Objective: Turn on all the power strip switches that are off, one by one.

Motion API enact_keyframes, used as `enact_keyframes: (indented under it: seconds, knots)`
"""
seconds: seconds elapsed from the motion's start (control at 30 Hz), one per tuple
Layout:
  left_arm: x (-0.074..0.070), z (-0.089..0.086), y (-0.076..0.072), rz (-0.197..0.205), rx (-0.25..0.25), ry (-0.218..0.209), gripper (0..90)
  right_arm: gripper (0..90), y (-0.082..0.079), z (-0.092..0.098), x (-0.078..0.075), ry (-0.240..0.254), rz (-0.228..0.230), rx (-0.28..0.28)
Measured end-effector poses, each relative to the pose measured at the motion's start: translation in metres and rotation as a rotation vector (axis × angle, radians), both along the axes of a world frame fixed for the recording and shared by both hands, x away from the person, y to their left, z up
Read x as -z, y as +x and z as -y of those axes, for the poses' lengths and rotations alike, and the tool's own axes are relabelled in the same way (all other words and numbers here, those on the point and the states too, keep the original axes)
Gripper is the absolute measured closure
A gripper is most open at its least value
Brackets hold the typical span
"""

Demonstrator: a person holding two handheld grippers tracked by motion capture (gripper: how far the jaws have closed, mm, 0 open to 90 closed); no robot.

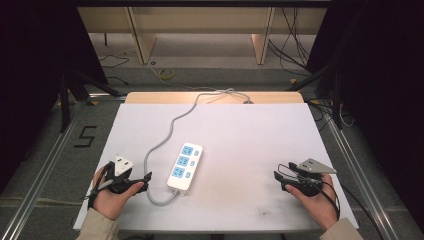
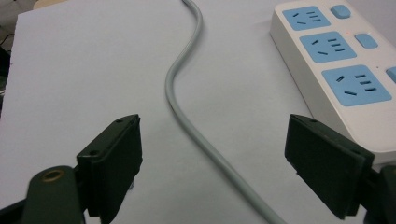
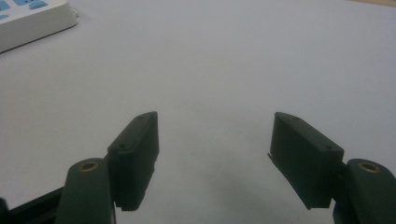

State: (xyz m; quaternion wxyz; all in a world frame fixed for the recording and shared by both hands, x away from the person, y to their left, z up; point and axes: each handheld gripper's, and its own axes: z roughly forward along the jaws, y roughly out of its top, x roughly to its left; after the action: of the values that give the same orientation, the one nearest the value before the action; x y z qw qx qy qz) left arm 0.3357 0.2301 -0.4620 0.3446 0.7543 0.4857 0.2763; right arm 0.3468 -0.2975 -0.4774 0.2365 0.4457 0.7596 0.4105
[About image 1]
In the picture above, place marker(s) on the black metal stand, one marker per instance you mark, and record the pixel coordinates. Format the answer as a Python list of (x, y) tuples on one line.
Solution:
[(337, 100), (64, 100)]

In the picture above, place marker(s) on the yellow tape roll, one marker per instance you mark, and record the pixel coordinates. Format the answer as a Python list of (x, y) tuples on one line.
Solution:
[(159, 74)]

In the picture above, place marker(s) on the aluminium floor rail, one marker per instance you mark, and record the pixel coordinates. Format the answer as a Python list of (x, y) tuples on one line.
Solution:
[(353, 166), (46, 170)]

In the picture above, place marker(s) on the white table cover sheet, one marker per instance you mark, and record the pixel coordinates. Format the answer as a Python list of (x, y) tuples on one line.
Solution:
[(250, 140)]

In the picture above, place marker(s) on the white power strip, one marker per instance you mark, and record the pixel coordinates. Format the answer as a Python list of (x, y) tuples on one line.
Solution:
[(185, 166)]

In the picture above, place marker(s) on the person's left hand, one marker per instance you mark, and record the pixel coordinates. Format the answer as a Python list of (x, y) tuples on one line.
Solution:
[(111, 203)]

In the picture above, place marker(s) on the person's right hand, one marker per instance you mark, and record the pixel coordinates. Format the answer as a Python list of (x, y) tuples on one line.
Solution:
[(320, 206)]

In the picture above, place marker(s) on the dark curtain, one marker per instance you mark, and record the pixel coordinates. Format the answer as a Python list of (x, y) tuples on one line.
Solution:
[(383, 83), (30, 66)]

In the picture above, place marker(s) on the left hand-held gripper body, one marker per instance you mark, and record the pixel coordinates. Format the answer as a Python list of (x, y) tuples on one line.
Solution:
[(120, 165)]

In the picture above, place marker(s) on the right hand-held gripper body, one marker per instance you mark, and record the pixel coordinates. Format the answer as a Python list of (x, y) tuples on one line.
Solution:
[(311, 166)]

